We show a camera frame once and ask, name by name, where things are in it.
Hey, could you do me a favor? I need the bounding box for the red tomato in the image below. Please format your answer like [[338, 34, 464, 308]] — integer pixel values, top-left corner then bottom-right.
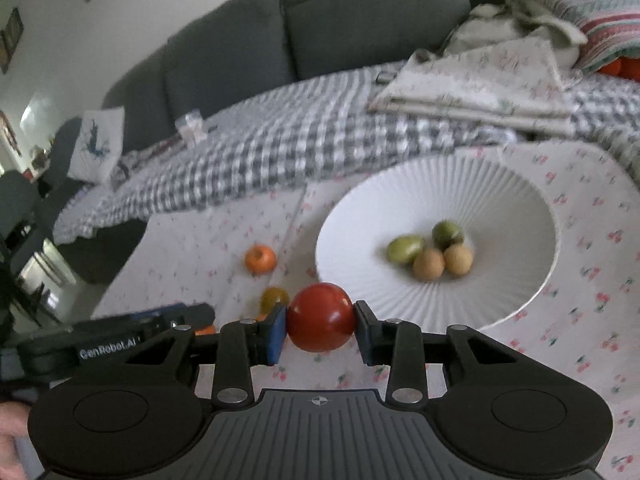
[[286, 283, 356, 353]]

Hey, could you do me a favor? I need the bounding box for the green fruit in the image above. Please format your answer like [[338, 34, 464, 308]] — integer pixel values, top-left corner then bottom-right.
[[432, 220, 465, 250], [386, 234, 424, 266]]

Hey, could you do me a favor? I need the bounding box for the brown kiwi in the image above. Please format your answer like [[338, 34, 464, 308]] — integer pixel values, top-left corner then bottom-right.
[[412, 248, 445, 283], [442, 244, 474, 276]]

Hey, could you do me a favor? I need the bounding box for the brown kiwi front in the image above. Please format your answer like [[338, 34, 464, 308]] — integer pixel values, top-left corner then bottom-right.
[[442, 244, 474, 276]]

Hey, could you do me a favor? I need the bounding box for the green fruit front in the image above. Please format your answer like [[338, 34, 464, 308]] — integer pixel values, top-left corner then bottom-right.
[[432, 220, 465, 250]]

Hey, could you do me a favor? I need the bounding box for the medium orange mandarin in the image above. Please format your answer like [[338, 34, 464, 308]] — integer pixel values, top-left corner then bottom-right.
[[195, 325, 216, 336]]

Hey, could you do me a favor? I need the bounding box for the person's left hand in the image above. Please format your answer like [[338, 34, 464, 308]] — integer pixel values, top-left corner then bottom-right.
[[0, 402, 30, 480]]

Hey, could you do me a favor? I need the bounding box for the green-orange tomato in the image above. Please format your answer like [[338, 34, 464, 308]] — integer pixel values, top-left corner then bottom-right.
[[259, 286, 290, 315]]

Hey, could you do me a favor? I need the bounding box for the small far orange mandarin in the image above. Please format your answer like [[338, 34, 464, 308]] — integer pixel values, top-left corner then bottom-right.
[[244, 244, 278, 275]]

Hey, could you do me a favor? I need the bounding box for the white ribbed bowl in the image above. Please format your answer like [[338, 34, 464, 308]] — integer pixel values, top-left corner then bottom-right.
[[314, 155, 561, 333]]

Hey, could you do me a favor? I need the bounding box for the small glass jar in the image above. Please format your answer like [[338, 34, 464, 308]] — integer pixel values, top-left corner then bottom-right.
[[175, 110, 207, 148]]

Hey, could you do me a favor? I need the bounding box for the white cushion with print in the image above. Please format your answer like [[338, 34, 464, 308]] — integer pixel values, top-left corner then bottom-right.
[[67, 106, 125, 185]]

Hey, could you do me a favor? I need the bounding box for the grey checkered blanket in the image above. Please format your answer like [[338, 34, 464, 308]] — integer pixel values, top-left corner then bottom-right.
[[52, 64, 530, 245]]

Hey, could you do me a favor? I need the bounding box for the folded floral cloth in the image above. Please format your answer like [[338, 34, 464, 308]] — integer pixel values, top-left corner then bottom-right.
[[368, 37, 575, 138]]

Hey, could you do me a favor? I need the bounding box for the dark grey sofa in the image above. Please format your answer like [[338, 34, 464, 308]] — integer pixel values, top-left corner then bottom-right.
[[37, 0, 601, 286]]

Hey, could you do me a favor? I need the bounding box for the beige crumpled cloth bag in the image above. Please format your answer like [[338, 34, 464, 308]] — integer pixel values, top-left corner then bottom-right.
[[442, 0, 588, 70]]

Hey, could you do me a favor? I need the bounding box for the orange plush under pillow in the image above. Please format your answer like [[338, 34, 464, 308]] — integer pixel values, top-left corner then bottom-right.
[[599, 58, 640, 82]]

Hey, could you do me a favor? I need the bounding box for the striped colourful pillow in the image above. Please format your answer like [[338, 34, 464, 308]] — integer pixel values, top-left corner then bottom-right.
[[536, 0, 639, 74]]

